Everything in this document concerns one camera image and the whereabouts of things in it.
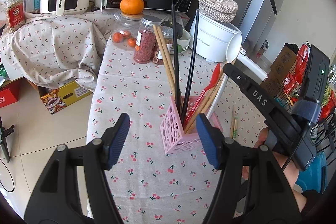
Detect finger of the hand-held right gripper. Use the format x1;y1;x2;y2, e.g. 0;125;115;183
223;63;254;90

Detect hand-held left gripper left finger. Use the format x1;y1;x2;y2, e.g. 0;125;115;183
24;113;131;224

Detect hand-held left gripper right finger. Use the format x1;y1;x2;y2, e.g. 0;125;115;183
196;113;302;224

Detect white plastic spoon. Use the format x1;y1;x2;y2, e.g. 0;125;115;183
206;31;242;119

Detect plain wooden chopstick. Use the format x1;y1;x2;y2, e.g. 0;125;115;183
230;105;235;138

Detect red plastic spoon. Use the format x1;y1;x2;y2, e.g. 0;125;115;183
184;63;221;125

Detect pink perforated plastic basket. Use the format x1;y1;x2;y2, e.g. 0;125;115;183
160;102;223;154

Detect bunch of wooden chopsticks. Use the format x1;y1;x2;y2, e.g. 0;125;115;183
153;25;225;134

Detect person's right hand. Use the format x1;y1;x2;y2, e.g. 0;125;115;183
253;127;300;188

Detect white electric cooking pot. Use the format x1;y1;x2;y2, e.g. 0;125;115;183
189;10;268;80

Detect cherry print tablecloth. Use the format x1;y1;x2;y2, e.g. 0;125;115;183
86;7;265;224

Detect brown cardboard box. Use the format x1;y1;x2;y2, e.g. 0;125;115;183
261;44;298;97

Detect teal stool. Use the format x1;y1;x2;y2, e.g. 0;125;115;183
297;152;327;194

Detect green leafy vegetables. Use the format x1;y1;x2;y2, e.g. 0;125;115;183
322;81;336;106

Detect white and green bowl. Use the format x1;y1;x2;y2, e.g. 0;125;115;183
172;28;191;54

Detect red plastic bag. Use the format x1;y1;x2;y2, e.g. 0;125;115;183
283;44;311;93

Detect yellow printed cardboard box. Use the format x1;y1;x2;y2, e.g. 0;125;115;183
39;81;93;115

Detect dark green squash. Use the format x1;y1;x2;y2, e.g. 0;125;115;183
161;21;183;39

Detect small jar of dried fruit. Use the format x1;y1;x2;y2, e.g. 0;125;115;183
154;26;175;65

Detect tall jar of goji berries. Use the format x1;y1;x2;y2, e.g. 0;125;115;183
133;16;162;64

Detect glass jar with mandarins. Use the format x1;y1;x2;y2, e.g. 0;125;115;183
112;13;144;51

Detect cherry print cover cloth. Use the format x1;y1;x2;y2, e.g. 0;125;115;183
0;14;108;93

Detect red label nut box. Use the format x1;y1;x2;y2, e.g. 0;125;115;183
4;0;26;35

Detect black wire rack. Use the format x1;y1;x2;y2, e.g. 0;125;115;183
273;43;336;146

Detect woven lidded rope basket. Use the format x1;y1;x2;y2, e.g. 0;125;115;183
198;0;239;24

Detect black cable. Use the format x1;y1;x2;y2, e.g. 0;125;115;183
0;156;15;192

